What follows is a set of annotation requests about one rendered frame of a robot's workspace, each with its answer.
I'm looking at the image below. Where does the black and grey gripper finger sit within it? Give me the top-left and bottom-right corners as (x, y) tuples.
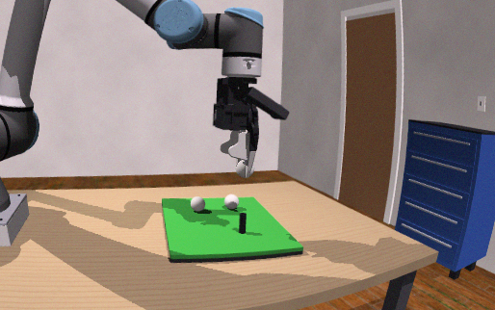
(221, 129), (246, 166)
(228, 115), (259, 177)

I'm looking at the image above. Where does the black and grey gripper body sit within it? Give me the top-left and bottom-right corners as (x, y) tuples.
(213, 77), (258, 131)

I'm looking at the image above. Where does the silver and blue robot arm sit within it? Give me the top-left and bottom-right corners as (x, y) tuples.
(0, 0), (289, 162)

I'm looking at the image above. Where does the green rectangular mat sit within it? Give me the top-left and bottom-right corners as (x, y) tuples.
(162, 197), (303, 263)

